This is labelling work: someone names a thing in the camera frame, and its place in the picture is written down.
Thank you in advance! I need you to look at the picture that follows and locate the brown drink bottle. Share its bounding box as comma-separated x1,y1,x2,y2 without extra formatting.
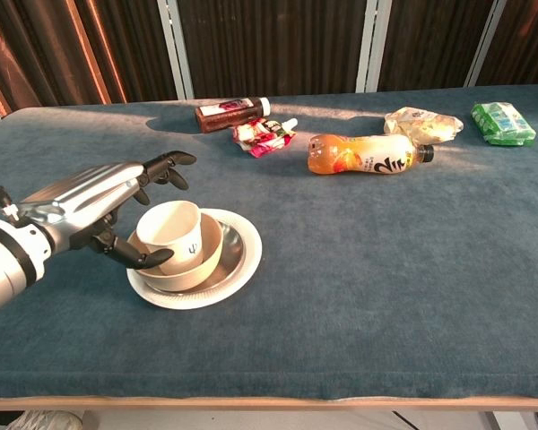
194,97,272,134

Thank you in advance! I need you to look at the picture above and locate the crumpled red white pouch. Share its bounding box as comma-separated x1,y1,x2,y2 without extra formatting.
231,117,299,159

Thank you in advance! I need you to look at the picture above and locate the white paper cup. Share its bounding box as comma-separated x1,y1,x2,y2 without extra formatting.
135,200,204,277

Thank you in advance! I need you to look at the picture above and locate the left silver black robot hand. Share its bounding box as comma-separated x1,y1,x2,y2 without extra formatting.
17,150,198,271

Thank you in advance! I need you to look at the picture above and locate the beige bowl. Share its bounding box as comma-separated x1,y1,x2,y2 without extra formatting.
126,213,226,294

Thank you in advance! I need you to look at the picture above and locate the black cable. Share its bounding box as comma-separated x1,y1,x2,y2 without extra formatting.
392,410,421,430

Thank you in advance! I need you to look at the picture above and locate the silver metal dish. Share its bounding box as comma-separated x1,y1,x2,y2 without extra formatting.
154,224,246,297

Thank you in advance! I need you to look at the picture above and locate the green tissue pack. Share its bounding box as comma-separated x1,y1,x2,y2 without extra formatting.
470,101,538,148

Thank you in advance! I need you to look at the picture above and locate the blue table cloth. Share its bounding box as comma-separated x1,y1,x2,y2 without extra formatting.
0,84,538,401

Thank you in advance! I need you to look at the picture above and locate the crumpled yellow snack wrapper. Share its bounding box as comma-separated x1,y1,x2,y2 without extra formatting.
383,106,465,146

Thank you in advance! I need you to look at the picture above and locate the brown curtain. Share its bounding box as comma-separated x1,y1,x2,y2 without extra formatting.
0,0,131,116

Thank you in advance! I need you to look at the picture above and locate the white paper plate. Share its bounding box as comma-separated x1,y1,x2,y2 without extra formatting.
126,207,264,311

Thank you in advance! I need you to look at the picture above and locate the white plastic bag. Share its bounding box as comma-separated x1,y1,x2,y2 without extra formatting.
0,409,85,430

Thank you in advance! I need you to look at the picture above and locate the orange juice bottle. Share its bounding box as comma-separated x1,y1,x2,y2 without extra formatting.
307,133,436,176

